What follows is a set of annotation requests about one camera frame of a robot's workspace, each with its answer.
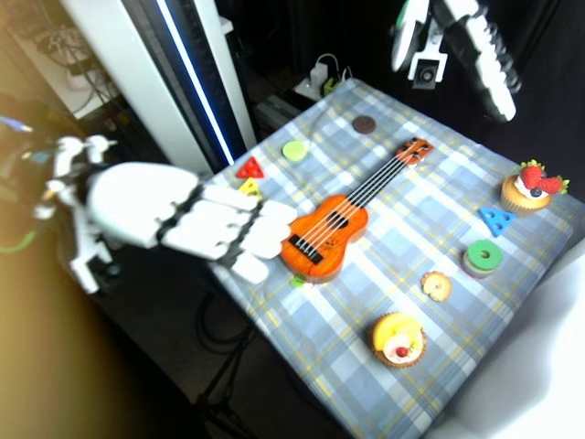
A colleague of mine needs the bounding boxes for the white pillar with blue stripe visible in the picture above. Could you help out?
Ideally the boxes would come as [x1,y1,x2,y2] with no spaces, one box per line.
[61,0,258,176]

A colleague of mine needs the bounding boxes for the stacked foam rings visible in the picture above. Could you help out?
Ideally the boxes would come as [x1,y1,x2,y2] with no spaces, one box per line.
[462,239,504,280]

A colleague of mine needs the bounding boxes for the yellow triangle block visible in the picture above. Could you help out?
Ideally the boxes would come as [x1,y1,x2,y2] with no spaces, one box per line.
[238,177,264,200]

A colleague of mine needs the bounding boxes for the green foam disc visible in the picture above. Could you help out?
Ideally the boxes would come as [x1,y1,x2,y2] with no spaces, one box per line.
[281,139,309,162]

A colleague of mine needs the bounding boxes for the black floor cable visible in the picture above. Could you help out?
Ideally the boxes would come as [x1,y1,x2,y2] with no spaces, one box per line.
[195,292,257,351]

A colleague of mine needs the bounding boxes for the white power strip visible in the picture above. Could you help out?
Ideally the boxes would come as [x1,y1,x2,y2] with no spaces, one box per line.
[293,75,331,100]

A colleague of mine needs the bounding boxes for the yellow fruit toy cupcake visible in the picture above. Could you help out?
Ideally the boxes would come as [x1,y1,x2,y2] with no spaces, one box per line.
[368,311,429,369]

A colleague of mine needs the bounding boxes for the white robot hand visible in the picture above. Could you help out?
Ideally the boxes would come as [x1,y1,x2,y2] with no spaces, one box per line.
[85,162,299,284]
[429,0,523,123]

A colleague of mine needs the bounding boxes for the blue plaid table cloth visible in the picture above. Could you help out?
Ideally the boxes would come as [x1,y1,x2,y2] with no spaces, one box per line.
[200,77,575,439]

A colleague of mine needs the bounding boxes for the orange toy ukulele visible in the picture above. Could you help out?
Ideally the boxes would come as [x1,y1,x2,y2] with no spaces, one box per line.
[279,136,435,285]

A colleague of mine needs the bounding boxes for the brown round cookie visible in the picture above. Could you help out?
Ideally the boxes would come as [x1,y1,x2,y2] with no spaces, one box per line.
[351,114,378,134]

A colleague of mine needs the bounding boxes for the small round toy tart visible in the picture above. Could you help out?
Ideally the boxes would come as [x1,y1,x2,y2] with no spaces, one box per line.
[420,270,453,303]

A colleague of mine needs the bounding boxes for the blue triangle block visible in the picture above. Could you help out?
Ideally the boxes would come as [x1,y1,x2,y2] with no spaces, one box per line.
[478,206,517,238]

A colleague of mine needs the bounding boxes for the strawberry toy cupcake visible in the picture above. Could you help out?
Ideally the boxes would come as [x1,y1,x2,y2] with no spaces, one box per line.
[499,158,570,217]

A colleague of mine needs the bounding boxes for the red triangle block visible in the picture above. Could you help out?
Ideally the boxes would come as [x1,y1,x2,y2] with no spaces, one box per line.
[235,155,266,180]

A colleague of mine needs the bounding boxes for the white blurry panel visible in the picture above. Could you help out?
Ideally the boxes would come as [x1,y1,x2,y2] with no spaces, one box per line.
[427,260,585,439]

